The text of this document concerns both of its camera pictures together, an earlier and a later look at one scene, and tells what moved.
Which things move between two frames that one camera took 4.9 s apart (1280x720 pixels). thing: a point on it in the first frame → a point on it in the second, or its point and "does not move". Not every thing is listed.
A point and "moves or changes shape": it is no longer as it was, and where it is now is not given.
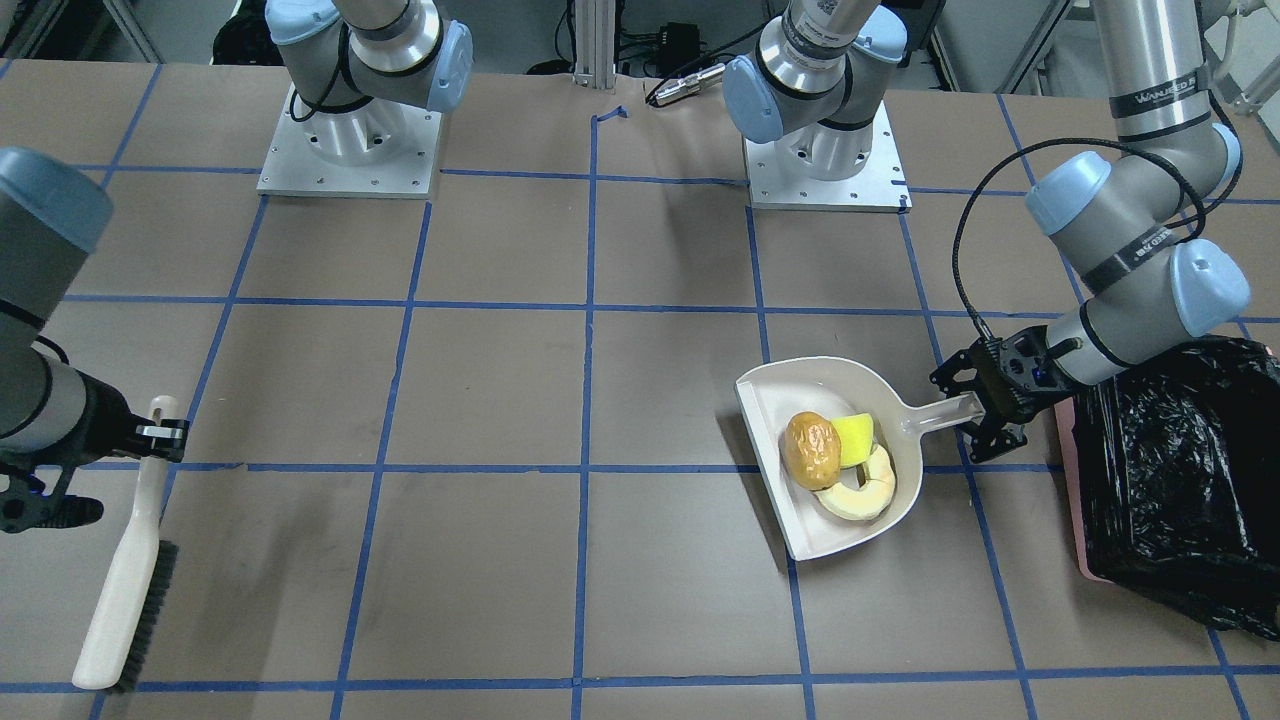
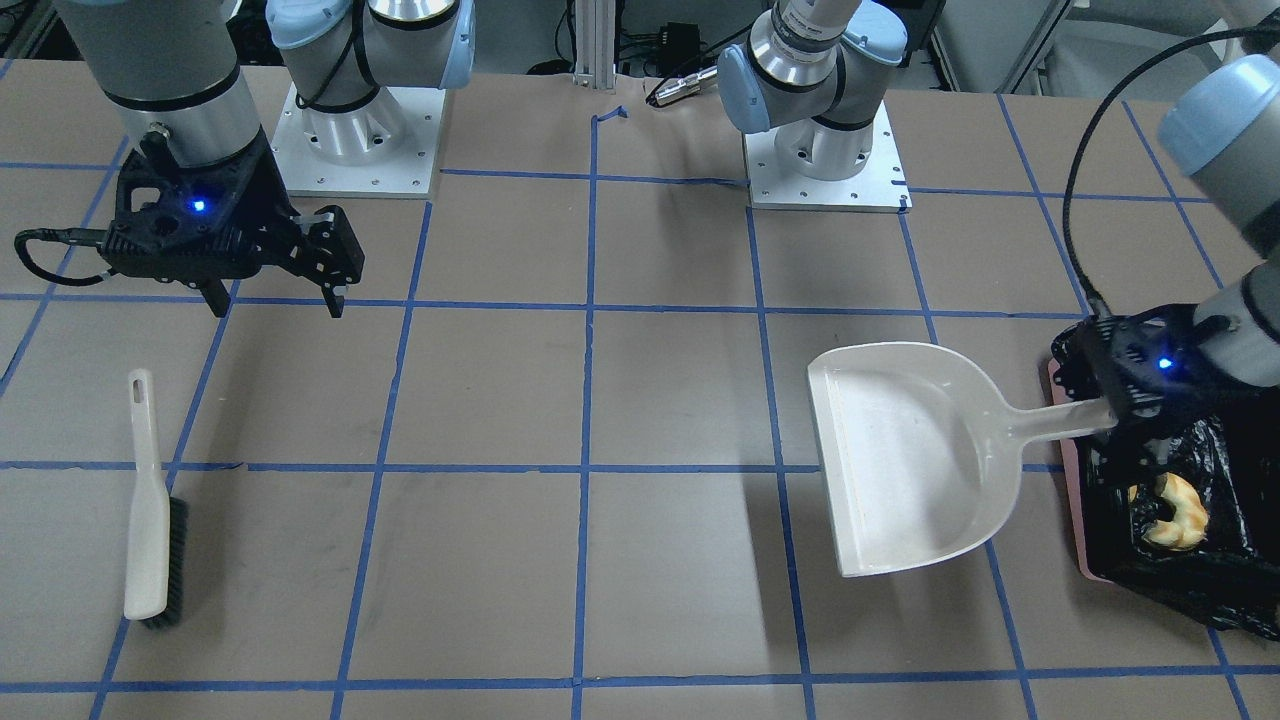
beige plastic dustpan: x=771 y=397 → x=921 y=451
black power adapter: x=679 y=44 does not move
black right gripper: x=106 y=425 → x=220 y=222
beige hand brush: x=110 y=657 moves or changes shape
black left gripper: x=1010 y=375 → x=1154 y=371
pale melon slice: x=870 y=499 → x=1189 y=523
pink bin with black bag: x=1173 y=472 does not move
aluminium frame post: x=594 y=43 does not move
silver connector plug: x=690 y=85 does not move
